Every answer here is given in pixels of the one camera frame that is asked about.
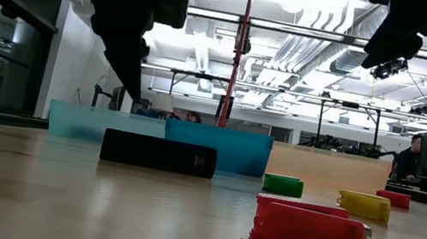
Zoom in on black monitor on arm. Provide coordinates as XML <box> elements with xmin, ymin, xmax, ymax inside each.
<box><xmin>89</xmin><ymin>81</ymin><xmax>129</xmax><ymax>114</ymax></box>

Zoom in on black aluminium table frame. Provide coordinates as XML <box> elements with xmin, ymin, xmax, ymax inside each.
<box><xmin>0</xmin><ymin>111</ymin><xmax>427</xmax><ymax>210</ymax></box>

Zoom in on blue plastic bin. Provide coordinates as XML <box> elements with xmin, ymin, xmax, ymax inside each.
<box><xmin>158</xmin><ymin>117</ymin><xmax>276</xmax><ymax>180</ymax></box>

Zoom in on black background robot arms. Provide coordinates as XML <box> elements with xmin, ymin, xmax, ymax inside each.
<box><xmin>297</xmin><ymin>130</ymin><xmax>400</xmax><ymax>163</ymax></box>

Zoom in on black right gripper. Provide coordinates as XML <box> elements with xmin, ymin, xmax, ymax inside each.
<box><xmin>356</xmin><ymin>0</ymin><xmax>427</xmax><ymax>81</ymax></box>

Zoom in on black ceiling spotlight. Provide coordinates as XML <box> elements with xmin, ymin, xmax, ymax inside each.
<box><xmin>370</xmin><ymin>53</ymin><xmax>411</xmax><ymax>85</ymax></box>

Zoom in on black overhead frame bar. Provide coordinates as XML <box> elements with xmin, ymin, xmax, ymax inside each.
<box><xmin>63</xmin><ymin>0</ymin><xmax>427</xmax><ymax>62</ymax></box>

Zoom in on black stapler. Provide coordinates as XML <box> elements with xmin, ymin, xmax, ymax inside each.
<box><xmin>98</xmin><ymin>127</ymin><xmax>221</xmax><ymax>182</ymax></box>

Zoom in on black background workstation frame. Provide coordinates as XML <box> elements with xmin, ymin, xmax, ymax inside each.
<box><xmin>130</xmin><ymin>62</ymin><xmax>386</xmax><ymax>159</ymax></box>

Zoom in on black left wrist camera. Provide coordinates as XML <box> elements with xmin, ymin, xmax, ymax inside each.
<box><xmin>143</xmin><ymin>0</ymin><xmax>192</xmax><ymax>32</ymax></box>

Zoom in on yellow stapler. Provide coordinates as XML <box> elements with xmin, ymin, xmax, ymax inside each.
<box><xmin>333</xmin><ymin>188</ymin><xmax>395</xmax><ymax>226</ymax></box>

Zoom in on white lampshade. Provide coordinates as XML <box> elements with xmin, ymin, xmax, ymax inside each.
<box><xmin>149</xmin><ymin>91</ymin><xmax>177</xmax><ymax>116</ymax></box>

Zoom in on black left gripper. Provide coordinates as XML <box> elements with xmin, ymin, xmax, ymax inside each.
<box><xmin>65</xmin><ymin>0</ymin><xmax>159</xmax><ymax>103</ymax></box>

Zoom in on person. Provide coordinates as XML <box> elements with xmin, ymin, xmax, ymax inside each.
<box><xmin>393</xmin><ymin>130</ymin><xmax>427</xmax><ymax>186</ymax></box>
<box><xmin>184</xmin><ymin>109</ymin><xmax>204</xmax><ymax>125</ymax></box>

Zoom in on beige bin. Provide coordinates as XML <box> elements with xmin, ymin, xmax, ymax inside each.
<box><xmin>263</xmin><ymin>140</ymin><xmax>394</xmax><ymax>200</ymax></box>

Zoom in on green stapler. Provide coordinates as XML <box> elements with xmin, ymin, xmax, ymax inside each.
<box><xmin>261</xmin><ymin>171</ymin><xmax>306</xmax><ymax>200</ymax></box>

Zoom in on red vertical pole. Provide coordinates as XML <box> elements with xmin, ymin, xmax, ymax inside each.
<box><xmin>216</xmin><ymin>0</ymin><xmax>257</xmax><ymax>131</ymax></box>

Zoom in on teal translucent plastic bin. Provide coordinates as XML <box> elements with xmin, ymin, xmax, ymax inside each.
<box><xmin>44</xmin><ymin>98</ymin><xmax>169</xmax><ymax>155</ymax></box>

